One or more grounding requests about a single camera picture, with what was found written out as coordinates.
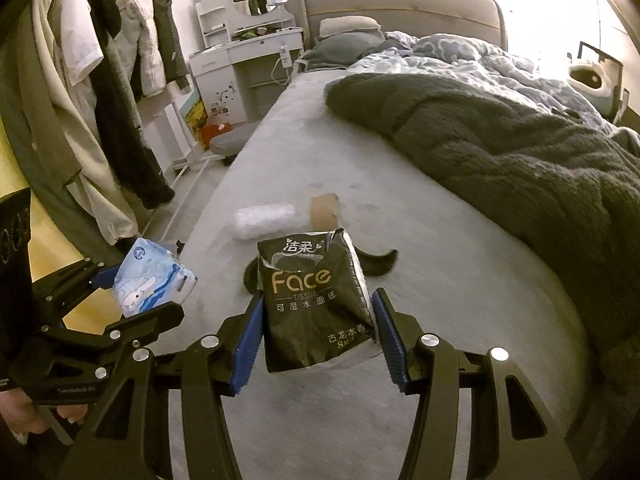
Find grey cloth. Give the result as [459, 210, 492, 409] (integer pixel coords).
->
[0, 0, 118, 271]

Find white bubble wrap roll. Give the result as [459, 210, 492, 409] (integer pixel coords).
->
[235, 201, 297, 241]

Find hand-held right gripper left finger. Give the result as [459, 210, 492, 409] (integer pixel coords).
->
[57, 294, 266, 480]

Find white t-shirt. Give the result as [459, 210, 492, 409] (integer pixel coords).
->
[60, 0, 106, 86]

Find black tissue pack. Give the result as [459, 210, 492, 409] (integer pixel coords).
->
[256, 227, 381, 373]

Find cream coat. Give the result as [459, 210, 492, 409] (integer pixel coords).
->
[35, 0, 141, 246]

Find blue white tissue pack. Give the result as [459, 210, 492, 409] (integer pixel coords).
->
[111, 238, 198, 318]

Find yellow cloth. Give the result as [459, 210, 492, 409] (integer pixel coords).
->
[0, 130, 121, 333]

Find bed with grey sheet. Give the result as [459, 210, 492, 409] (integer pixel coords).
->
[150, 65, 616, 480]

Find white puffer jacket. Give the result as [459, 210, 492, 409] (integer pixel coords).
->
[120, 0, 171, 98]

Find yellow painting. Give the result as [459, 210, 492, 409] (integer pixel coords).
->
[180, 92, 208, 148]

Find tall cardboard tape core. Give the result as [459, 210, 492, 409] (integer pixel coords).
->
[310, 192, 342, 233]

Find grey padded headboard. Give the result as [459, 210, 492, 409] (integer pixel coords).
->
[290, 0, 508, 61]

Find black curved plastic piece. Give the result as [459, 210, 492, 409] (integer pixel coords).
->
[242, 247, 399, 295]

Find blue patterned duvet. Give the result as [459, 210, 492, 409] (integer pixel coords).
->
[350, 30, 621, 131]

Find red bag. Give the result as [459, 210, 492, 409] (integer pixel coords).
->
[200, 122, 233, 148]

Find olive knit cardigan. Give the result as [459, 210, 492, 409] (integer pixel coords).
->
[0, 0, 66, 201]

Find beige pillow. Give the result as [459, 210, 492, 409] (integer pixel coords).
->
[319, 16, 383, 40]

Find grey rolling stool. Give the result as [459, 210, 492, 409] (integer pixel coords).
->
[207, 127, 258, 166]

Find dark green vest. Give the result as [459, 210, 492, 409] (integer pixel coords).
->
[137, 0, 191, 91]

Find person's left hand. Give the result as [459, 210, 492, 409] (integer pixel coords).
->
[0, 390, 88, 443]

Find grey pillow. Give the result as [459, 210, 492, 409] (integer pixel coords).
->
[300, 35, 416, 68]

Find white dressing table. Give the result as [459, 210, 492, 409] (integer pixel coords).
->
[187, 0, 306, 126]

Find cream plush pet bed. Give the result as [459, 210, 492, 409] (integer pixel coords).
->
[569, 60, 613, 98]

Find grey fleece blanket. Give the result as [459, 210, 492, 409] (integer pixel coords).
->
[324, 72, 640, 411]

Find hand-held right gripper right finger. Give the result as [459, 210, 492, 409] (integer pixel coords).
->
[372, 288, 581, 480]

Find white power strip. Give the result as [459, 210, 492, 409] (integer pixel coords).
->
[272, 45, 296, 86]

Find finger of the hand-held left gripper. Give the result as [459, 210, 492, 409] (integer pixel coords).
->
[42, 302, 185, 351]
[32, 260, 118, 316]

